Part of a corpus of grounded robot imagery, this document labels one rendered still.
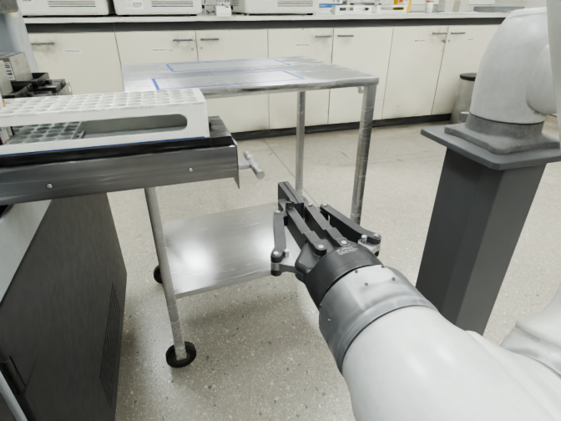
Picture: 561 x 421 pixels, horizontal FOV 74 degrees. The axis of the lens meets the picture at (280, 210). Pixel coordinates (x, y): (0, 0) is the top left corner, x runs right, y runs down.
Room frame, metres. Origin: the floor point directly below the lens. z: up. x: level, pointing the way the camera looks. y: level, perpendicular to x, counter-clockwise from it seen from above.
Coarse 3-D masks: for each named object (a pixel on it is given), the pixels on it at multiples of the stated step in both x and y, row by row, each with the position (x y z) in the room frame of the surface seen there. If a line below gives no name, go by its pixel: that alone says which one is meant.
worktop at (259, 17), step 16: (32, 16) 2.86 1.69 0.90; (48, 16) 2.86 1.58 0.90; (64, 16) 2.86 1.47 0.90; (80, 16) 2.86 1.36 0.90; (112, 16) 2.86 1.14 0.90; (144, 16) 2.86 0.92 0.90; (160, 16) 2.86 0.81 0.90; (176, 16) 2.86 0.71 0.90; (192, 16) 2.86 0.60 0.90; (208, 16) 2.86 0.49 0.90; (240, 16) 2.88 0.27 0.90; (256, 16) 2.92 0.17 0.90; (272, 16) 2.95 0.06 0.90; (288, 16) 2.98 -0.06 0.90; (304, 16) 3.02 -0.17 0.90; (320, 16) 3.06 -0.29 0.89; (336, 16) 3.09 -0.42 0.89; (352, 16) 3.13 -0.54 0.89; (368, 16) 3.17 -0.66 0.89; (384, 16) 3.21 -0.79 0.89; (400, 16) 3.25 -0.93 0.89; (416, 16) 3.29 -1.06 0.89; (432, 16) 3.34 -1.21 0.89; (448, 16) 3.38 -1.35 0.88; (464, 16) 3.42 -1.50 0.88; (480, 16) 3.47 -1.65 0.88; (496, 16) 3.52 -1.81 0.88
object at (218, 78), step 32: (160, 64) 1.18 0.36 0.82; (192, 64) 1.18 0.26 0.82; (224, 64) 1.18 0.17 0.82; (256, 64) 1.18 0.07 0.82; (288, 64) 1.18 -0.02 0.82; (320, 64) 1.18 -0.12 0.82; (224, 96) 0.83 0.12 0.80; (352, 192) 0.99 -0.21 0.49; (160, 224) 0.77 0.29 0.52; (192, 224) 1.16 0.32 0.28; (224, 224) 1.16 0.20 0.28; (256, 224) 1.16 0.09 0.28; (160, 256) 0.76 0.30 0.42; (192, 256) 0.96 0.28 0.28; (224, 256) 0.96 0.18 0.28; (256, 256) 0.96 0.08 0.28; (192, 288) 0.81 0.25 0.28; (192, 352) 0.78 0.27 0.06
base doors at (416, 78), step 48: (48, 48) 2.54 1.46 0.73; (96, 48) 2.62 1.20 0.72; (144, 48) 2.71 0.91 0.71; (240, 48) 2.90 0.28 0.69; (288, 48) 3.01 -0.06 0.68; (336, 48) 3.12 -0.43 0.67; (384, 48) 3.24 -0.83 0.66; (432, 48) 3.38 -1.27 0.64; (480, 48) 3.52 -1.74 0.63; (240, 96) 2.90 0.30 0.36; (288, 96) 3.01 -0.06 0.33; (336, 96) 3.13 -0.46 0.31; (384, 96) 3.26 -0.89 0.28; (432, 96) 3.40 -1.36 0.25
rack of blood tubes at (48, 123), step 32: (64, 96) 0.54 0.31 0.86; (96, 96) 0.54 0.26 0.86; (128, 96) 0.54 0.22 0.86; (160, 96) 0.55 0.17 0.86; (192, 96) 0.54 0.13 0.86; (32, 128) 0.51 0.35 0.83; (64, 128) 0.51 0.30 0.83; (96, 128) 0.56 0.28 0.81; (128, 128) 0.57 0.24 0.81; (160, 128) 0.58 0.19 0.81; (192, 128) 0.50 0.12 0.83
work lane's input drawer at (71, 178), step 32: (224, 128) 0.55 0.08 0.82; (0, 160) 0.43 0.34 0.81; (32, 160) 0.44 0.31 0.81; (64, 160) 0.45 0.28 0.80; (96, 160) 0.45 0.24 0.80; (128, 160) 0.46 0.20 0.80; (160, 160) 0.47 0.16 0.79; (192, 160) 0.49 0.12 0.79; (224, 160) 0.50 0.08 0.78; (0, 192) 0.42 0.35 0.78; (32, 192) 0.43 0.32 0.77; (64, 192) 0.44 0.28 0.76; (96, 192) 0.45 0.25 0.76
